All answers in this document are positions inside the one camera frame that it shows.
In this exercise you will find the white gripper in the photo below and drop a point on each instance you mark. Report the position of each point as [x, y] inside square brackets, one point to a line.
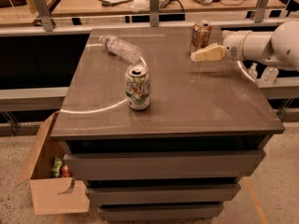
[234, 46]

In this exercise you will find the orange soda can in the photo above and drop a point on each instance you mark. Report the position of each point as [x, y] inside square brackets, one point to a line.
[200, 35]

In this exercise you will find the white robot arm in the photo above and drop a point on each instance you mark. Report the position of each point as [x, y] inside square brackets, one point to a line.
[278, 49]

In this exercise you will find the small clear bottle left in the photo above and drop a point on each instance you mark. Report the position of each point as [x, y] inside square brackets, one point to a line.
[253, 71]

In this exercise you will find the small clear bottle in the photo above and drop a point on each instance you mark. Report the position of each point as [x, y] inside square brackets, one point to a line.
[253, 71]
[269, 75]

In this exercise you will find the small clear bottle right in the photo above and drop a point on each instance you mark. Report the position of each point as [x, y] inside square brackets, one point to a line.
[269, 75]

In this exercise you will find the white green soda can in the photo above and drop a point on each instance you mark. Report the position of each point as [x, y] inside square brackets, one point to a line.
[137, 86]

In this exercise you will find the clear plastic water bottle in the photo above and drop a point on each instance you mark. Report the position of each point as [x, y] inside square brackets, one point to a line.
[121, 48]

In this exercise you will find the red can in box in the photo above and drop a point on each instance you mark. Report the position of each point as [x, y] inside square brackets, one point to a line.
[65, 171]

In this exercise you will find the grey drawer cabinet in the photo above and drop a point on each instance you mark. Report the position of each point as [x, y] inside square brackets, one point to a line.
[183, 156]

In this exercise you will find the green snack bag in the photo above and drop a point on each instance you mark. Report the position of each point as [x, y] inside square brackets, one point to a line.
[57, 164]

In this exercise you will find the open cardboard box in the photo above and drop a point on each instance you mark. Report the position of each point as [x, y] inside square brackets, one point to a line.
[51, 196]

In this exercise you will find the metal bracket right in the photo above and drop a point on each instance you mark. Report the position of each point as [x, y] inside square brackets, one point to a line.
[259, 11]

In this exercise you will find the metal bracket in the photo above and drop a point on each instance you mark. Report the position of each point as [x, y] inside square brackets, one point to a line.
[154, 13]
[44, 15]
[259, 11]

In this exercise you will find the metal bracket middle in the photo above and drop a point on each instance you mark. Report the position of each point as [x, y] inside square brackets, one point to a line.
[154, 13]

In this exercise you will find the metal bracket left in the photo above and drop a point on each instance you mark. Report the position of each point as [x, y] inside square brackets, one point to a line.
[44, 15]

